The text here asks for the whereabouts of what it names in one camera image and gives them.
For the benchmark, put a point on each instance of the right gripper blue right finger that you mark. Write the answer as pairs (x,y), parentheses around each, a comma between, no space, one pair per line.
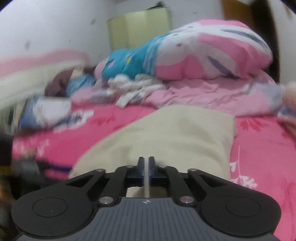
(169,178)

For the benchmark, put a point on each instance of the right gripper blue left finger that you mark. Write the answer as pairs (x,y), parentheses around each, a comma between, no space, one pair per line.
(118,182)

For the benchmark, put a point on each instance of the beige zip hoodie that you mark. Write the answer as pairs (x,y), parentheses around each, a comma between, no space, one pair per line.
(179,136)

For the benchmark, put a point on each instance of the stack of folded clothes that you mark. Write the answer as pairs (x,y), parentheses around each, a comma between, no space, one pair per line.
(286,118)

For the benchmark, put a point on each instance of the crumpled white cloth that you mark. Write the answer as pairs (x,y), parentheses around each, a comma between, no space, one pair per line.
(127,91)

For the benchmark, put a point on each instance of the white folded garment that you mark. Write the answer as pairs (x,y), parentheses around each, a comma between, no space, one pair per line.
(49,111)

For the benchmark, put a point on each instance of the light blue crumpled garment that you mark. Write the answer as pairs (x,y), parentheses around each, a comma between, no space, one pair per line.
(77,83)

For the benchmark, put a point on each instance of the pink magenta floral bed blanket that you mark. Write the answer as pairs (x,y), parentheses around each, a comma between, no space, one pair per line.
(262,155)

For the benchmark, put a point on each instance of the blue denim garment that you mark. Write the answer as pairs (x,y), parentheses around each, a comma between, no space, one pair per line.
(27,120)

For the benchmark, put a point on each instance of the dark brown garment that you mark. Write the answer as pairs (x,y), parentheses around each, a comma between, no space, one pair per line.
(57,88)

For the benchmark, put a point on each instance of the light pink quilt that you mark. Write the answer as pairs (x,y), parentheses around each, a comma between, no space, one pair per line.
(256,96)

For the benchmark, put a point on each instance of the large pink blue cartoon pillow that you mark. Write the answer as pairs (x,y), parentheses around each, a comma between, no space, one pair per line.
(206,49)

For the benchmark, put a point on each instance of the yellow-green wardrobe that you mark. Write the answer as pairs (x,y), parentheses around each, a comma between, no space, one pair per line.
(132,30)

